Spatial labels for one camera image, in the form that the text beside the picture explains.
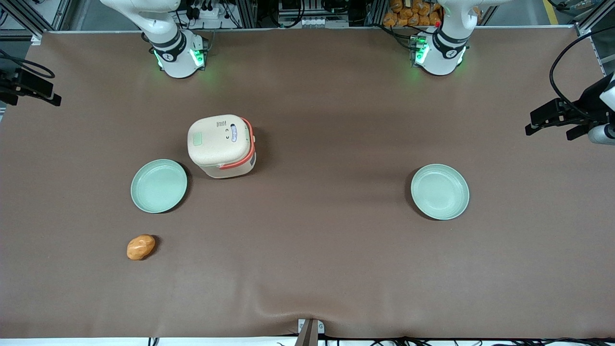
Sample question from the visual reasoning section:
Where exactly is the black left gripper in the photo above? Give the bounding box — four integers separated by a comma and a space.
525, 72, 615, 141

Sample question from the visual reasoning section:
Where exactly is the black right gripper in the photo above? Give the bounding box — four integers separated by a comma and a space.
0, 68, 62, 107

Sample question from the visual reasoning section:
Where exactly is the pale green round plate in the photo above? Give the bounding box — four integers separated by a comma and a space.
410, 164, 470, 221
130, 159, 188, 214

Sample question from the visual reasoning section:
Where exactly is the white power strip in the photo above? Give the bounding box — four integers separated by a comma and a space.
189, 4, 222, 21

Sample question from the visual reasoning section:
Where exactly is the orange-brown bread roll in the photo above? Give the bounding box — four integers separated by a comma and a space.
126, 234, 157, 261

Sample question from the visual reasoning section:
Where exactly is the bag of orange bread rolls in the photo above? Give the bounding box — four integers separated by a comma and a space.
382, 0, 443, 28

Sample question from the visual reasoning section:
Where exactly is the brown table mat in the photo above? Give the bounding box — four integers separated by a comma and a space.
0, 27, 615, 340

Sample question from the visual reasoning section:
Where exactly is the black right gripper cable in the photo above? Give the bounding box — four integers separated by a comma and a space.
0, 48, 56, 80

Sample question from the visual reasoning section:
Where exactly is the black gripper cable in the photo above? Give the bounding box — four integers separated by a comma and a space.
549, 24, 615, 122
0, 48, 56, 80

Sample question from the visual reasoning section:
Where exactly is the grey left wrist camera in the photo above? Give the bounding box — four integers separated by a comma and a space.
588, 124, 615, 146

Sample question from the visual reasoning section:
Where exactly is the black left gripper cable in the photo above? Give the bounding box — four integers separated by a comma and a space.
549, 24, 615, 122

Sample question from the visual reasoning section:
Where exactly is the metal table edge bracket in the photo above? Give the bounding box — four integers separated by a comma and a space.
294, 318, 326, 346

